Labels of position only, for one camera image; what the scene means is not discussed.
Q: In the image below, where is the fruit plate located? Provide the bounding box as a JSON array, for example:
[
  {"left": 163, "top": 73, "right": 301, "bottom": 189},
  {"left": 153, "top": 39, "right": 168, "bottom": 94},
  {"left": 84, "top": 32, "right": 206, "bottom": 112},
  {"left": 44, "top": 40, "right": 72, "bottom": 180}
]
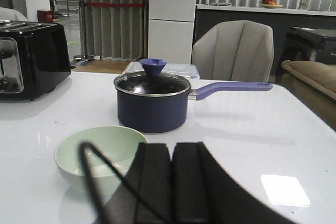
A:
[{"left": 260, "top": 0, "right": 283, "bottom": 9}]

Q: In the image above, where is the red box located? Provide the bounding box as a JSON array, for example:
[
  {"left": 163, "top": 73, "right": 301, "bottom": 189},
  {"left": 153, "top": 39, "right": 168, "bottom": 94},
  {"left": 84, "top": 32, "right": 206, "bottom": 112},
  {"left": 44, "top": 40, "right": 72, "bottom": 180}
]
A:
[{"left": 37, "top": 9, "right": 54, "bottom": 23}]

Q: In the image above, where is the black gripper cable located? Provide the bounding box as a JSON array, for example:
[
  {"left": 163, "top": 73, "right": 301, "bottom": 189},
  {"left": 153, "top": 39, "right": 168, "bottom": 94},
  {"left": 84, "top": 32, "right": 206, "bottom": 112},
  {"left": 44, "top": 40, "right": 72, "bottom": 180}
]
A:
[{"left": 78, "top": 141, "right": 169, "bottom": 224}]

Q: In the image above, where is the clear plastic food container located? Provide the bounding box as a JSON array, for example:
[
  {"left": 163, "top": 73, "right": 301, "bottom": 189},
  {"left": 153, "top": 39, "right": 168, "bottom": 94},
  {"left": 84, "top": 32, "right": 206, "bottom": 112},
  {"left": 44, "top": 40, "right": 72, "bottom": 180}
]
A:
[{"left": 123, "top": 61, "right": 200, "bottom": 79}]

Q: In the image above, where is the black appliance right background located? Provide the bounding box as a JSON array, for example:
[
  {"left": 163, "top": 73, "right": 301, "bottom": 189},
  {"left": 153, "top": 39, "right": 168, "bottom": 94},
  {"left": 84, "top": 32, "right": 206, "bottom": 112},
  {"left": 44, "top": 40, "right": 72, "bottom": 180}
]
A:
[{"left": 279, "top": 27, "right": 335, "bottom": 65}]

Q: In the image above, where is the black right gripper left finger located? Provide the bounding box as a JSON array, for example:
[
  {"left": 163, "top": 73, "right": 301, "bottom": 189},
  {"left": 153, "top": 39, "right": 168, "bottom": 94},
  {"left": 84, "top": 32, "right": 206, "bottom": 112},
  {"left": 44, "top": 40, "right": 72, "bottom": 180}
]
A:
[{"left": 104, "top": 143, "right": 172, "bottom": 223}]

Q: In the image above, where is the red barrier belt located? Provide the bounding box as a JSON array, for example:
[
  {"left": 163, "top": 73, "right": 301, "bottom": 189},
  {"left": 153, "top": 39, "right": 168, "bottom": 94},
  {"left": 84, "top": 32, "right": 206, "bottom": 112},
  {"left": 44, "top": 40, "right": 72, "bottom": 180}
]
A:
[{"left": 84, "top": 2, "right": 145, "bottom": 8}]

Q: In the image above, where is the dark blue saucepan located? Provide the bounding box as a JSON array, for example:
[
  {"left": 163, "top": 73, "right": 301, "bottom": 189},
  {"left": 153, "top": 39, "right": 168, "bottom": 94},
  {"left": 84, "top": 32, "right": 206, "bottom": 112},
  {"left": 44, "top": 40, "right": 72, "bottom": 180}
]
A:
[{"left": 117, "top": 82, "right": 272, "bottom": 133}]

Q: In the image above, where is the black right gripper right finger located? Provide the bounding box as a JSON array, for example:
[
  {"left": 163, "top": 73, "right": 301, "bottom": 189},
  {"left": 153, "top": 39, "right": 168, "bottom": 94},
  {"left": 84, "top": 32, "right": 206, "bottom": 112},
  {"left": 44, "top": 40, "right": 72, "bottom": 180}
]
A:
[{"left": 172, "top": 142, "right": 291, "bottom": 223}]

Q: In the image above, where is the white refrigerator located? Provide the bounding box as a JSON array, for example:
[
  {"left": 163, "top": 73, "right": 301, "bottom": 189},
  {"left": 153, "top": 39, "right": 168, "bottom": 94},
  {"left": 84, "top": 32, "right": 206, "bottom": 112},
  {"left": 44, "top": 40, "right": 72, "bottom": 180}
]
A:
[{"left": 148, "top": 0, "right": 196, "bottom": 64}]

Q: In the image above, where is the green bowl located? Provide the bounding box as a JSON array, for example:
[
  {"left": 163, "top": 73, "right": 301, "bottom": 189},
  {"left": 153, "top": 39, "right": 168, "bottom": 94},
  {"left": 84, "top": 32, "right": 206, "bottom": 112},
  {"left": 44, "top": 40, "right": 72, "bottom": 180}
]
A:
[{"left": 54, "top": 125, "right": 148, "bottom": 193}]

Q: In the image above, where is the beige upholstered chair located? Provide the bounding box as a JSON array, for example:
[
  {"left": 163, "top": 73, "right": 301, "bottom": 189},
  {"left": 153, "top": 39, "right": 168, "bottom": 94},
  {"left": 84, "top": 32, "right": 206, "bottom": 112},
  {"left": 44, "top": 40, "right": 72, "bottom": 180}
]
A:
[{"left": 191, "top": 20, "right": 274, "bottom": 82}]

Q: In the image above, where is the black chrome toaster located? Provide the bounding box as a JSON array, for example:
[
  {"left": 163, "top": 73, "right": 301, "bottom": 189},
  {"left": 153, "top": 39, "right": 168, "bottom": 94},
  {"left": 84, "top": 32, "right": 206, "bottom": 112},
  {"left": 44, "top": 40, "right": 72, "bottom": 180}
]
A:
[{"left": 1, "top": 19, "right": 71, "bottom": 100}]

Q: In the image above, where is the tan sofa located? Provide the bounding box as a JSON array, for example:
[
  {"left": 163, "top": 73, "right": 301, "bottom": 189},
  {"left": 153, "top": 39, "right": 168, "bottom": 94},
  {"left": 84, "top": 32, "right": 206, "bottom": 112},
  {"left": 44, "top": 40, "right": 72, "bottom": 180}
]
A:
[{"left": 276, "top": 60, "right": 335, "bottom": 130}]

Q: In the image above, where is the light grey chair left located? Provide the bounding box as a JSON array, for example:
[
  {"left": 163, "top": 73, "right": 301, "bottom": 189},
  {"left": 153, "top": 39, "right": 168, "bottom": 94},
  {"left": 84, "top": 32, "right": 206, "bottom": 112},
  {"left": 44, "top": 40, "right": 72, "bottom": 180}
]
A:
[{"left": 0, "top": 7, "right": 28, "bottom": 21}]

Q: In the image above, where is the dark kitchen counter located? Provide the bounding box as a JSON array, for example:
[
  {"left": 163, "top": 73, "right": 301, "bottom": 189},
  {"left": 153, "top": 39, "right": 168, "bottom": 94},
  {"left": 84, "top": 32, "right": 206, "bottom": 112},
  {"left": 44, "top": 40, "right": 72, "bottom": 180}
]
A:
[{"left": 194, "top": 4, "right": 335, "bottom": 76}]

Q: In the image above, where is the glass pot lid blue knob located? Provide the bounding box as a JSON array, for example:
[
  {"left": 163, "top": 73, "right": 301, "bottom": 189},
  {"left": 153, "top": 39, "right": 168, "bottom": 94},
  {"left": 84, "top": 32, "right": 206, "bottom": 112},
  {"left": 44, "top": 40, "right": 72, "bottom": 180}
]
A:
[{"left": 113, "top": 58, "right": 191, "bottom": 97}]

